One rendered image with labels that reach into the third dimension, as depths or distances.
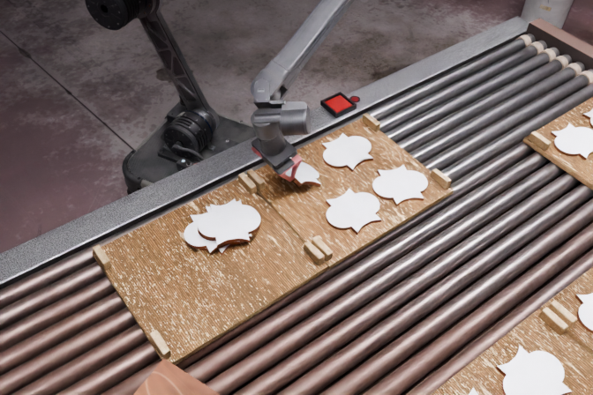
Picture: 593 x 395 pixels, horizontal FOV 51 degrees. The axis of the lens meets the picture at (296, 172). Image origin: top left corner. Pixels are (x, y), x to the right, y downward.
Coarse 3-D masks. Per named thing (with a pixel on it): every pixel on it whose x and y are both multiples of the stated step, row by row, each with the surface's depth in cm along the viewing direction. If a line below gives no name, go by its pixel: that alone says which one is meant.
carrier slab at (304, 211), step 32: (352, 128) 174; (320, 160) 164; (384, 160) 165; (416, 160) 165; (288, 192) 156; (320, 192) 156; (448, 192) 158; (288, 224) 150; (320, 224) 149; (384, 224) 150
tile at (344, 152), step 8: (344, 136) 170; (328, 144) 168; (336, 144) 168; (344, 144) 168; (352, 144) 168; (360, 144) 168; (368, 144) 168; (328, 152) 165; (336, 152) 165; (344, 152) 166; (352, 152) 166; (360, 152) 166; (368, 152) 166; (328, 160) 163; (336, 160) 163; (344, 160) 163; (352, 160) 163; (360, 160) 163; (368, 160) 165; (352, 168) 161
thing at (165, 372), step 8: (160, 368) 111; (168, 368) 111; (176, 368) 111; (152, 376) 110; (160, 376) 110; (168, 376) 110; (176, 376) 110; (184, 376) 110; (192, 376) 110; (144, 384) 108; (152, 384) 109; (160, 384) 109; (168, 384) 109; (176, 384) 109; (184, 384) 109; (192, 384) 109; (200, 384) 109; (136, 392) 107; (144, 392) 107; (152, 392) 108; (160, 392) 108; (168, 392) 108; (176, 392) 108; (184, 392) 108; (192, 392) 108; (200, 392) 108; (208, 392) 108; (216, 392) 108
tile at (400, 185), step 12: (396, 168) 162; (384, 180) 159; (396, 180) 159; (408, 180) 159; (420, 180) 159; (384, 192) 156; (396, 192) 156; (408, 192) 156; (420, 192) 156; (396, 204) 153
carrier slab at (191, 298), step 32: (224, 192) 155; (256, 192) 156; (160, 224) 147; (128, 256) 141; (160, 256) 141; (192, 256) 141; (224, 256) 141; (256, 256) 142; (288, 256) 142; (128, 288) 135; (160, 288) 135; (192, 288) 135; (224, 288) 135; (256, 288) 136; (288, 288) 136; (160, 320) 129; (192, 320) 130; (224, 320) 130; (192, 352) 125
